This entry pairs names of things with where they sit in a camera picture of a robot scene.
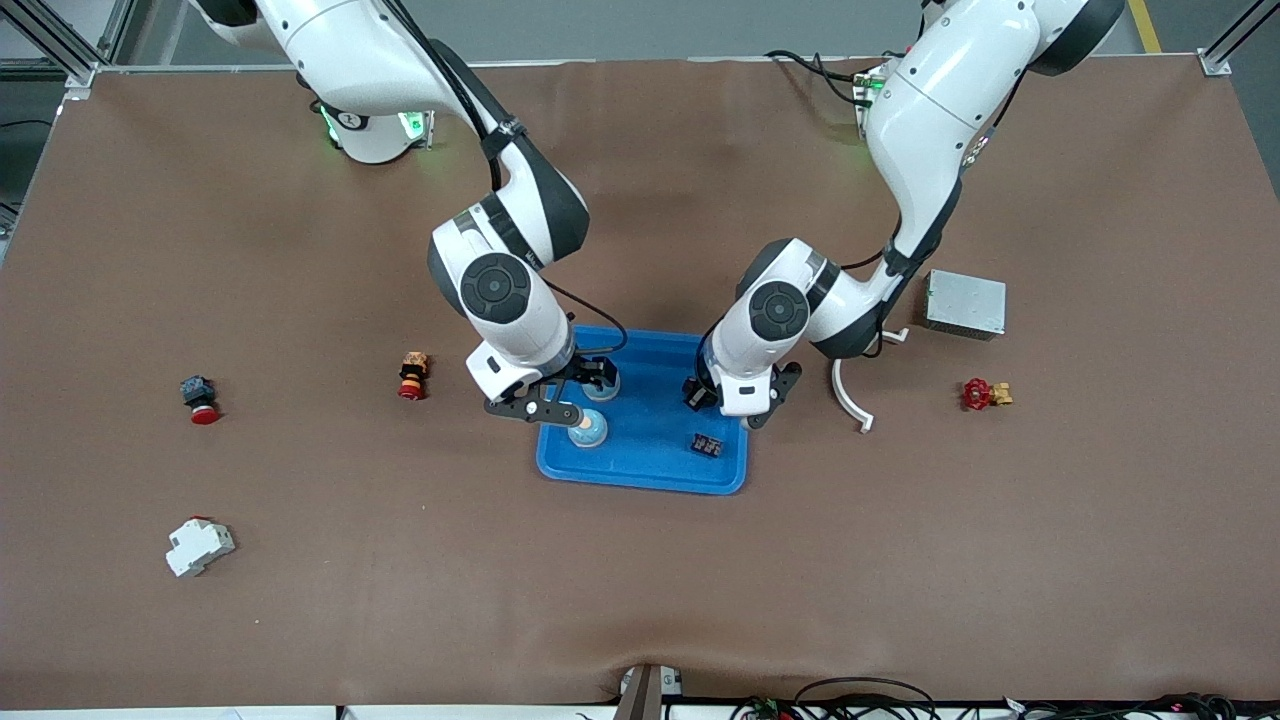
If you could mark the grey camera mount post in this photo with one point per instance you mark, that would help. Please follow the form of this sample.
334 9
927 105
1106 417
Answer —
640 700

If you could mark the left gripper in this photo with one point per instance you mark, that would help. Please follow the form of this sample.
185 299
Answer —
694 392

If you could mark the orange emergency stop switch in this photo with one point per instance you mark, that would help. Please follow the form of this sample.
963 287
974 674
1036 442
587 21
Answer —
412 375

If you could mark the black block capacitor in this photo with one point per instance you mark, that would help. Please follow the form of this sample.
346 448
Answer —
707 445

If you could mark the white circuit breaker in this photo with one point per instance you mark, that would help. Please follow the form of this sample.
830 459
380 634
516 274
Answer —
195 548

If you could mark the blue service bell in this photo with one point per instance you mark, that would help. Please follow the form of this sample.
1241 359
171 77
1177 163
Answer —
603 394
588 432

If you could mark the red handwheel brass valve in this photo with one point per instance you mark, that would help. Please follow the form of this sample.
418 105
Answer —
976 394

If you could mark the brown table mat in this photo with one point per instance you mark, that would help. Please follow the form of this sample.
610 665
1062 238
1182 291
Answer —
640 600

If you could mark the grey metal box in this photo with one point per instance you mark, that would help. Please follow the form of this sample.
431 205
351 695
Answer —
965 305

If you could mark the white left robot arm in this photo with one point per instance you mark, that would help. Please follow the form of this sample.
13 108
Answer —
930 110

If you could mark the white curved plastic piece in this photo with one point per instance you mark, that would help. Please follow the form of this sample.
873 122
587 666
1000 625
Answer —
845 410

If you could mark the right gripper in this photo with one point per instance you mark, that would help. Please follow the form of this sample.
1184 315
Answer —
583 370

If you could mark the red mushroom push button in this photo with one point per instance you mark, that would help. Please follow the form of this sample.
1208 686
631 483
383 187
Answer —
198 392

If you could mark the blue plastic tray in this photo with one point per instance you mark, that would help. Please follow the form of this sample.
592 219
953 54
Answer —
650 450

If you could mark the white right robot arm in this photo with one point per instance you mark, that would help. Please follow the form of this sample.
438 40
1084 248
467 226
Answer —
500 290

